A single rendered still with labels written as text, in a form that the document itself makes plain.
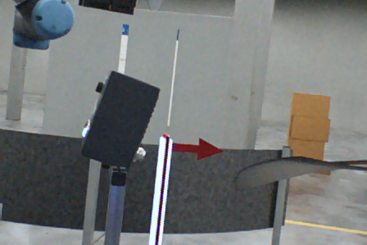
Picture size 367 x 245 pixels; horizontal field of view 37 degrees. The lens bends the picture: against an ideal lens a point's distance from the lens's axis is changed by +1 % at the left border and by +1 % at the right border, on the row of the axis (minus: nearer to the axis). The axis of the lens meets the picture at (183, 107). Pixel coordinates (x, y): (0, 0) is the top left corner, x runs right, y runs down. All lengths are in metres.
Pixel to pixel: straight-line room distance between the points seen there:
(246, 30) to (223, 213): 2.60
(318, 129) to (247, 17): 4.09
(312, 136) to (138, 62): 3.25
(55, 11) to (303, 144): 7.87
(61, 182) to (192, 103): 4.38
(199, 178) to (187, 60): 4.28
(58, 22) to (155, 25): 5.80
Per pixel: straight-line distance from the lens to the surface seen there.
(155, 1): 1.22
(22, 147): 2.47
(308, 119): 8.70
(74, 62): 7.05
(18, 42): 1.16
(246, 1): 4.96
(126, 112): 1.13
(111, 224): 1.12
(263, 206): 2.76
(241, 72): 4.90
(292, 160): 0.51
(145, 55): 6.79
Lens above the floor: 1.25
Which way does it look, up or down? 3 degrees down
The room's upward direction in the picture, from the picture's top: 6 degrees clockwise
